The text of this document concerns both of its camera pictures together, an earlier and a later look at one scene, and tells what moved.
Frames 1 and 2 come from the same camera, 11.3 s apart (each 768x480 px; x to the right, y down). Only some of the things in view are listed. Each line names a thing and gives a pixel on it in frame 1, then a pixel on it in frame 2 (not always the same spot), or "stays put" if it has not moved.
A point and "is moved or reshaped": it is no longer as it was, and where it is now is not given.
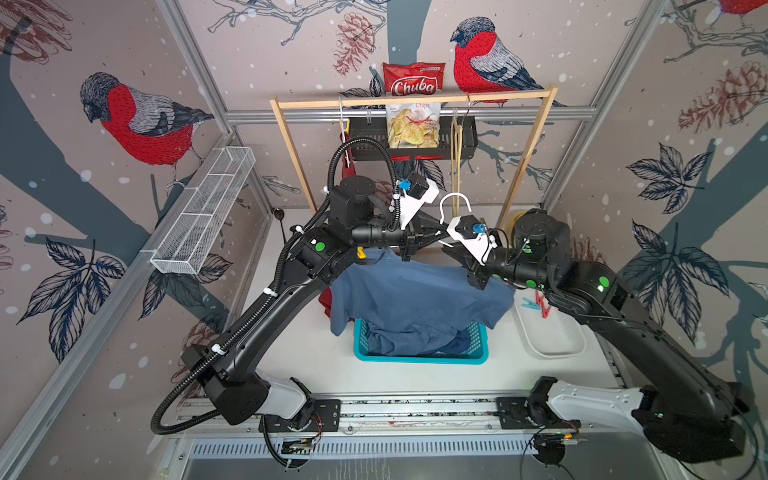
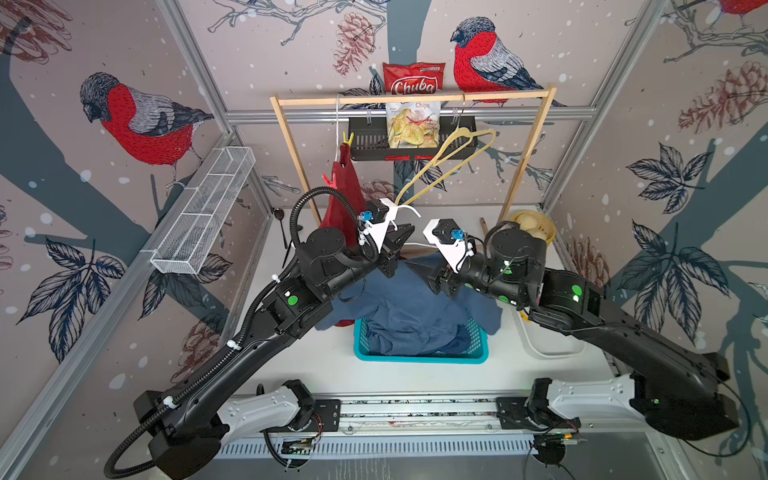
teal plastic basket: x=477 y=353 stays put
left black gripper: x=412 y=236 to x=390 y=249
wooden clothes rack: x=549 y=92 stays put
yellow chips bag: x=415 y=125 stays put
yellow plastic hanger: x=456 y=142 is moved or reshaped
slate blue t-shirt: x=413 y=308 stays put
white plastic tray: x=557 y=336 stays put
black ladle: x=279 y=214 stays put
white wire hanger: x=455 y=193 is moved or reshaped
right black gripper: x=476 y=270 to x=430 y=276
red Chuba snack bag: x=417 y=78 stays put
